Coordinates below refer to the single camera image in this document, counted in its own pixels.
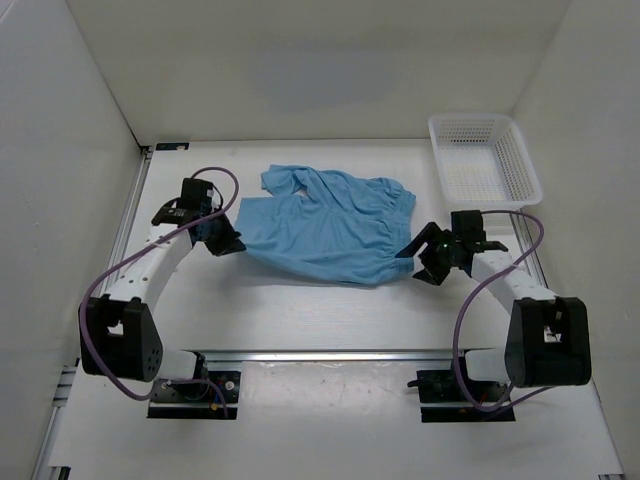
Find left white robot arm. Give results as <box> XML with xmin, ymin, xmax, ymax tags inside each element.
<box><xmin>79</xmin><ymin>176</ymin><xmax>246</xmax><ymax>400</ymax></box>

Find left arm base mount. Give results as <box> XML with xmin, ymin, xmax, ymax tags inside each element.
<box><xmin>147</xmin><ymin>357</ymin><xmax>242</xmax><ymax>421</ymax></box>

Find white plastic mesh basket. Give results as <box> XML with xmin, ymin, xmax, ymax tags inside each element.
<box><xmin>428</xmin><ymin>113</ymin><xmax>543</xmax><ymax>210</ymax></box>

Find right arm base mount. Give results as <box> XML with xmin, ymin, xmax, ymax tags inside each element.
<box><xmin>407</xmin><ymin>370</ymin><xmax>516</xmax><ymax>424</ymax></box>

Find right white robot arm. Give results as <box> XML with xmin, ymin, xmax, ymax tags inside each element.
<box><xmin>397</xmin><ymin>210</ymin><xmax>592</xmax><ymax>400</ymax></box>

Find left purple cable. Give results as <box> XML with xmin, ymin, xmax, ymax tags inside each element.
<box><xmin>79</xmin><ymin>166</ymin><xmax>240</xmax><ymax>419</ymax></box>

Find blue label sticker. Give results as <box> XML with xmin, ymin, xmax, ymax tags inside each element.
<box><xmin>155</xmin><ymin>142</ymin><xmax>190</xmax><ymax>151</ymax></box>

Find aluminium left rail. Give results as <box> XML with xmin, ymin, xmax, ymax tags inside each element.
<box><xmin>107</xmin><ymin>145</ymin><xmax>154</xmax><ymax>268</ymax></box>

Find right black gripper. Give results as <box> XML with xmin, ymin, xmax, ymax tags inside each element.
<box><xmin>397</xmin><ymin>221</ymin><xmax>461</xmax><ymax>286</ymax></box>

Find light blue shorts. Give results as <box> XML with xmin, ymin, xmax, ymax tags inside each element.
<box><xmin>235</xmin><ymin>165</ymin><xmax>416</xmax><ymax>286</ymax></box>

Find aluminium front rail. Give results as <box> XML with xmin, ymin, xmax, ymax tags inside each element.
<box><xmin>203</xmin><ymin>349</ymin><xmax>453</xmax><ymax>363</ymax></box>

